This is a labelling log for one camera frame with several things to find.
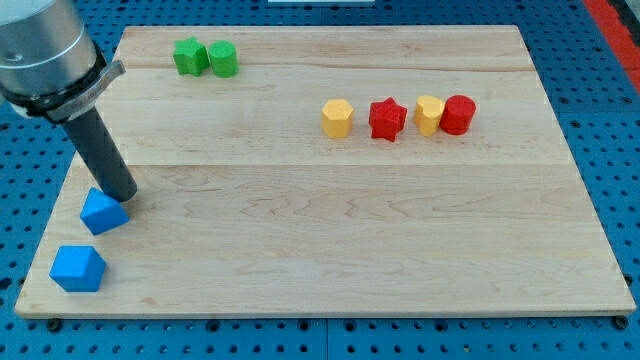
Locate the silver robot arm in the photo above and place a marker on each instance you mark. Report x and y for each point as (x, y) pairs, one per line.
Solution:
(50, 66)

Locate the red star block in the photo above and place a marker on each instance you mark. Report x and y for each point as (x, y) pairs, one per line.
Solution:
(386, 119)

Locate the green star block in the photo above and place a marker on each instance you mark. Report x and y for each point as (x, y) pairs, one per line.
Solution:
(190, 57)

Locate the wooden board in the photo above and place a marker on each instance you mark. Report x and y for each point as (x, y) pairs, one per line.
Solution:
(245, 208)

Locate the yellow hexagon block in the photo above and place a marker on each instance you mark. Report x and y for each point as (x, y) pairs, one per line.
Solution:
(336, 118)

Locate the yellow heart block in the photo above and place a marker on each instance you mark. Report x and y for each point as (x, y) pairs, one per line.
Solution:
(428, 113)

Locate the red cylinder block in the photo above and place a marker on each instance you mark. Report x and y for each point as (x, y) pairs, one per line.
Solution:
(458, 114)

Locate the green cylinder block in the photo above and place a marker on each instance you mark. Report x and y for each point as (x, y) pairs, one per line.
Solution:
(223, 59)

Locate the blue triangle block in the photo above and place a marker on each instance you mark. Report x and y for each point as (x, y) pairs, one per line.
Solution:
(101, 213)

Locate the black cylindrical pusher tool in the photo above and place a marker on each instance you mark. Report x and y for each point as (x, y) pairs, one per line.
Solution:
(95, 145)

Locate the blue cube block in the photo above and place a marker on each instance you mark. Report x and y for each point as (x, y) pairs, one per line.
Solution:
(78, 268)

